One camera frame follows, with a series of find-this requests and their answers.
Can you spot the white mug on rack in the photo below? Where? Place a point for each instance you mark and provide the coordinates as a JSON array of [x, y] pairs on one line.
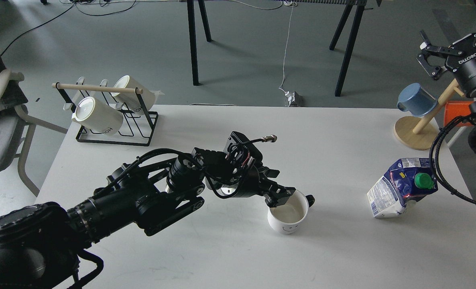
[[131, 99], [97, 116]]

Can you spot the grey power plug adapter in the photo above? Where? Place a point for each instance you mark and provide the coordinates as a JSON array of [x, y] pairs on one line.
[[293, 99]]

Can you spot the black table legs right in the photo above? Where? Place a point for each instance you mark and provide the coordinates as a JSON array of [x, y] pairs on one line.
[[360, 8]]

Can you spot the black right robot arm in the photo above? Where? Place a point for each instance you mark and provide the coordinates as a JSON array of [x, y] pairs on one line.
[[434, 60]]

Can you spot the grey office chair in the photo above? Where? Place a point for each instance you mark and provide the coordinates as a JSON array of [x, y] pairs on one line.
[[16, 133]]

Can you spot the blue white milk carton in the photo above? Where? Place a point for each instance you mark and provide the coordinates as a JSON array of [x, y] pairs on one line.
[[405, 182]]

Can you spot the white mug front on rack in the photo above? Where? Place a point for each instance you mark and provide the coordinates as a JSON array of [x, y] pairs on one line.
[[97, 116]]

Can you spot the black table legs left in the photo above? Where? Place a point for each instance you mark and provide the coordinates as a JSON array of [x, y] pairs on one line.
[[192, 35]]

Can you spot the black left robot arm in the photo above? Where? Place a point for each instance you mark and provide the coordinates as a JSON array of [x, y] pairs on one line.
[[42, 245]]

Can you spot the black wire mug rack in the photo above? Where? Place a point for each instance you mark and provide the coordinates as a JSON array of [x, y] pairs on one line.
[[135, 130]]

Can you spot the orange mug on tree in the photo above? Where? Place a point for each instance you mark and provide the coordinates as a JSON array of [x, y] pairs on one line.
[[454, 108]]

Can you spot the black table legs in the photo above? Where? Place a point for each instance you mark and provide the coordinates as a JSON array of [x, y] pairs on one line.
[[360, 8], [192, 35]]

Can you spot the white mug rear on rack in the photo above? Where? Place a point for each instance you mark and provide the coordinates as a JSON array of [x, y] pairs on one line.
[[131, 99]]

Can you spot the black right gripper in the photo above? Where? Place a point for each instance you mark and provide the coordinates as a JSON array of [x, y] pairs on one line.
[[472, 64]]

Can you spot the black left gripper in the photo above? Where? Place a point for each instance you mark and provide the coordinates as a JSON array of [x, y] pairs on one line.
[[237, 171]]

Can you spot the blue mug on tree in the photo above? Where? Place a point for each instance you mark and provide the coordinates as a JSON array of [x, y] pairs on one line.
[[415, 99]]

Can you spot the wooden mug tree stand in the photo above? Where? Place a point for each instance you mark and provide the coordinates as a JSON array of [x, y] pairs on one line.
[[417, 132]]

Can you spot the white smiley face mug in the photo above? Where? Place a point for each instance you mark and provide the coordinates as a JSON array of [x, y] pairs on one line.
[[287, 218]]

